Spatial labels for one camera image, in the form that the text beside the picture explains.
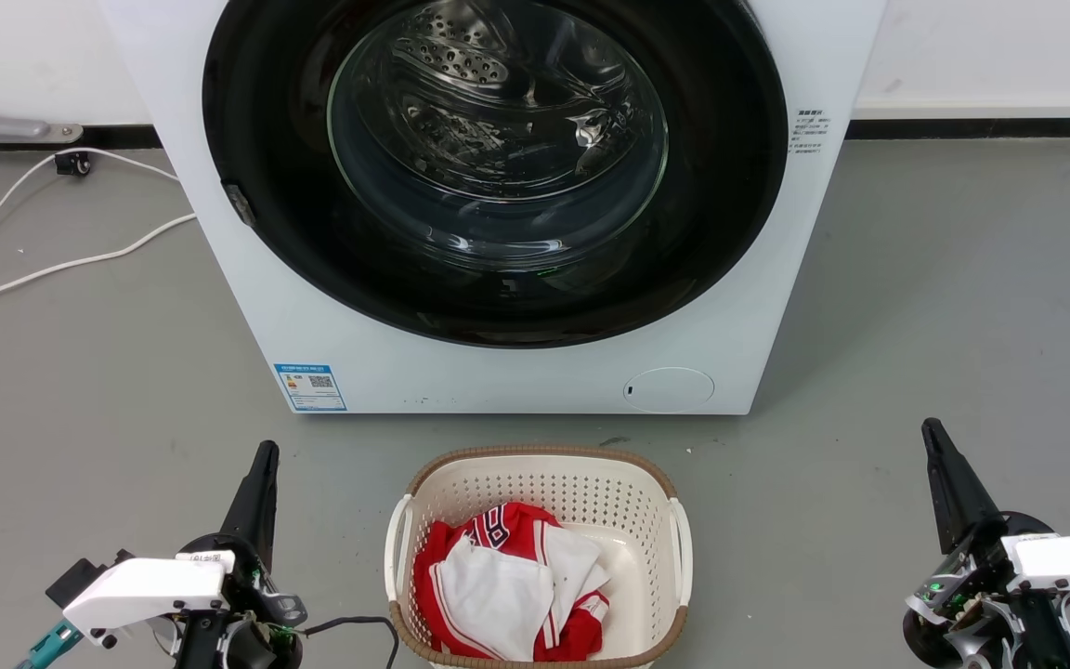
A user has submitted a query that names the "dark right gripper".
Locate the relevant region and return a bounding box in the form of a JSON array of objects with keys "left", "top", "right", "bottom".
[{"left": 901, "top": 418, "right": 1070, "bottom": 669}]

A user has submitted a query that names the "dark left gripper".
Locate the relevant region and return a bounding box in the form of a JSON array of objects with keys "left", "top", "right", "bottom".
[{"left": 173, "top": 441, "right": 308, "bottom": 669}]

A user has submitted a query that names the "black round glass washer door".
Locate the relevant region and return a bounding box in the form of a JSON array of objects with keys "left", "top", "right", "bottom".
[{"left": 202, "top": 0, "right": 789, "bottom": 350}]

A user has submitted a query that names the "white front-load washing machine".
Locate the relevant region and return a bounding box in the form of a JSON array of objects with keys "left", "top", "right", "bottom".
[{"left": 97, "top": 0, "right": 889, "bottom": 416}]

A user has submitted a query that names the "metal door hinge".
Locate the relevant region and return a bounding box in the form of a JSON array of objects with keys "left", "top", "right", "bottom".
[{"left": 223, "top": 181, "right": 257, "bottom": 228}]

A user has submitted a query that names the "blue energy label sticker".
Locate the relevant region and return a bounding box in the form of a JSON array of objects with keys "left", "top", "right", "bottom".
[{"left": 274, "top": 363, "right": 347, "bottom": 413}]

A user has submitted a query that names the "red and white jersey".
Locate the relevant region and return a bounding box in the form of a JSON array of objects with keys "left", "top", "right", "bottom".
[{"left": 412, "top": 502, "right": 612, "bottom": 662}]

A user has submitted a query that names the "round white filter cover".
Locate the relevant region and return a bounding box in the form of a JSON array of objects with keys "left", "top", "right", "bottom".
[{"left": 623, "top": 367, "right": 716, "bottom": 414}]

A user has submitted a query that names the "cream perforated laundry basket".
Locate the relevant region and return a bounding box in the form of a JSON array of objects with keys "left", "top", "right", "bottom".
[{"left": 385, "top": 444, "right": 694, "bottom": 669}]

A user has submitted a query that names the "stainless steel washer drum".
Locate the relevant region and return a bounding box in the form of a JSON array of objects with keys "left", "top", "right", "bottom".
[{"left": 331, "top": 0, "right": 669, "bottom": 270}]

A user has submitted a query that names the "teal cable connector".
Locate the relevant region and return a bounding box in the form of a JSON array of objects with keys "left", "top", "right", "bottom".
[{"left": 15, "top": 621, "right": 85, "bottom": 669}]

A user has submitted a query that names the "thick white floor cable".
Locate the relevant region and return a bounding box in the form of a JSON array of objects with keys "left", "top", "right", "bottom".
[{"left": 0, "top": 212, "right": 198, "bottom": 312}]

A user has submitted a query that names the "grey metal floor bracket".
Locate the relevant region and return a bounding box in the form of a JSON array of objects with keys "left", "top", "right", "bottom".
[{"left": 0, "top": 93, "right": 85, "bottom": 146}]

